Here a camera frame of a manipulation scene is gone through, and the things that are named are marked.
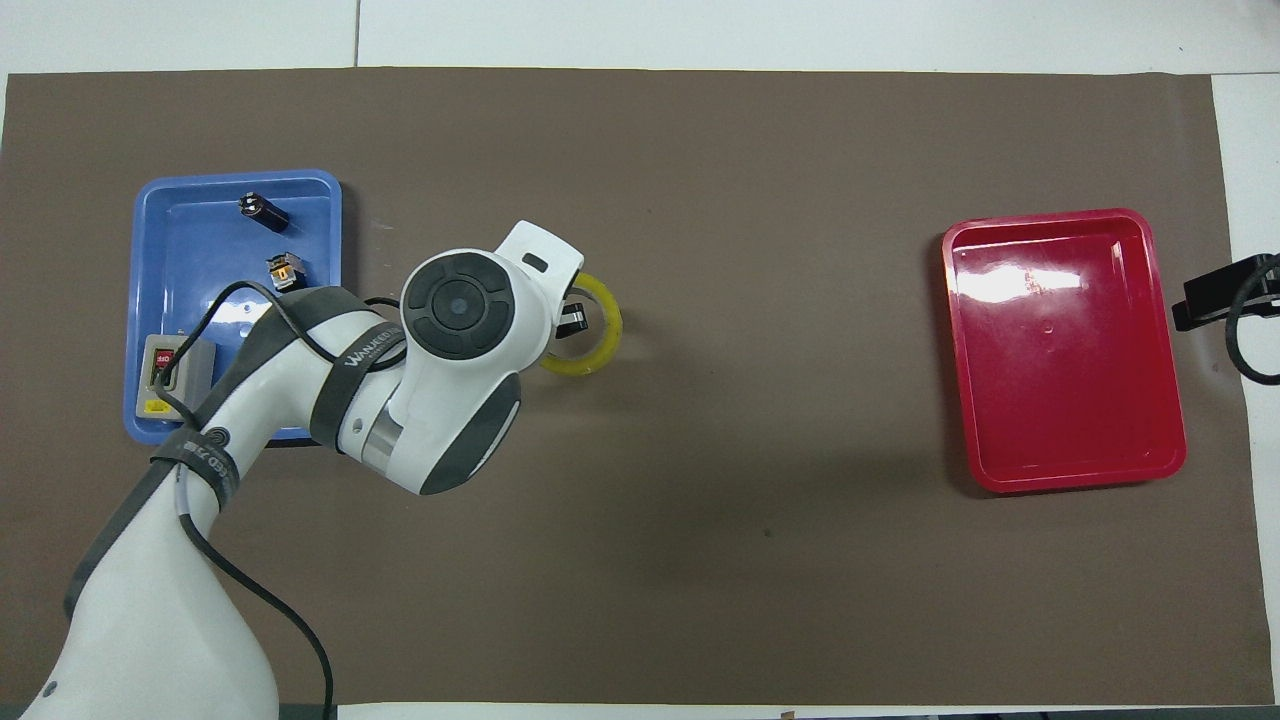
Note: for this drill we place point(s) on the yellow tape roll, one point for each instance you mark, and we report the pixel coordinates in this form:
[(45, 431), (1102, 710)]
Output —
[(606, 325)]

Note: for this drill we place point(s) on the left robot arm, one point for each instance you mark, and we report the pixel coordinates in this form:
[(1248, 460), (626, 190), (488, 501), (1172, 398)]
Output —
[(150, 610)]

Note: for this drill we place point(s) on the red plastic tray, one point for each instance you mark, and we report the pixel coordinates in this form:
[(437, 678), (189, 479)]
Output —
[(1065, 360)]

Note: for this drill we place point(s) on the small black orange component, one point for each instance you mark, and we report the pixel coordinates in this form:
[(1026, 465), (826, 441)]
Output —
[(283, 271)]

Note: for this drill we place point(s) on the small black plug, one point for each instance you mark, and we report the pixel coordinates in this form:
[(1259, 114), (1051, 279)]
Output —
[(264, 212)]

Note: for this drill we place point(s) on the blue plastic tray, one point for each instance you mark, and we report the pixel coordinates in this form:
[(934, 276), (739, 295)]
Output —
[(190, 240)]

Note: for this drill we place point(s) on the grey switch box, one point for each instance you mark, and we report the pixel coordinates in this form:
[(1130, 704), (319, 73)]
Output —
[(197, 365)]

